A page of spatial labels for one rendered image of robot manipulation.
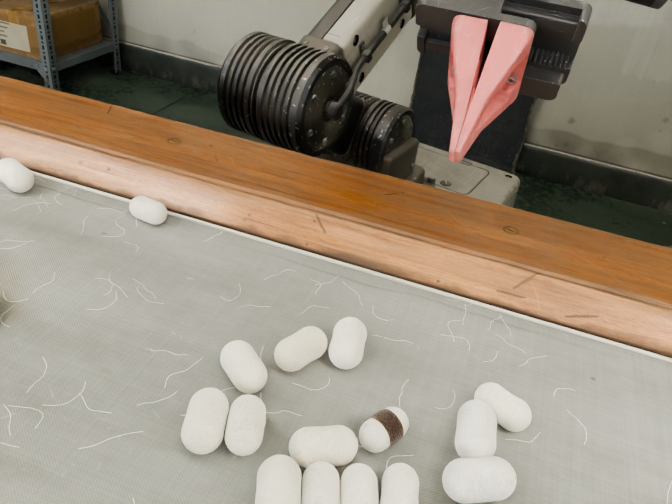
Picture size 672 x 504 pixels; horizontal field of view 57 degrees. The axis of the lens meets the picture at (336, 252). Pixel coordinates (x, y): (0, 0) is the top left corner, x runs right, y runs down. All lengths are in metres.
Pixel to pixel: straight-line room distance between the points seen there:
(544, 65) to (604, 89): 1.98
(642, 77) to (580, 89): 0.20
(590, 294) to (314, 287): 0.20
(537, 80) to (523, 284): 0.14
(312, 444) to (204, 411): 0.06
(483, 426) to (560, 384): 0.09
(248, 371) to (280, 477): 0.07
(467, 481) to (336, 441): 0.07
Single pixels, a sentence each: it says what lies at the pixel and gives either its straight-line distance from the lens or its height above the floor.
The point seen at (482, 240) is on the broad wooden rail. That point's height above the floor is 0.76.
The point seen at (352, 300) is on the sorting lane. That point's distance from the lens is 0.44.
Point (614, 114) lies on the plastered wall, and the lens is 2.43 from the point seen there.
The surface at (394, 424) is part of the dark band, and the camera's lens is 0.34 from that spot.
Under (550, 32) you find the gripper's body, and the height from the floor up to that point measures 0.92.
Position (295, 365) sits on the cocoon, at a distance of 0.37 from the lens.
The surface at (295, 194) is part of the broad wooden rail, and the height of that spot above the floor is 0.76.
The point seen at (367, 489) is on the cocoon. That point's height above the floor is 0.76.
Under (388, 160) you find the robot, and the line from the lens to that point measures 1.01.
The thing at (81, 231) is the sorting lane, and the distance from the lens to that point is 0.51.
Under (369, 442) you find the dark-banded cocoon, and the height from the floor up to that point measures 0.75.
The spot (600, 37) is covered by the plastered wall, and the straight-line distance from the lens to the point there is 2.37.
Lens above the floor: 1.01
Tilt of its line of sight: 34 degrees down
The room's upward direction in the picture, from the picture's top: 8 degrees clockwise
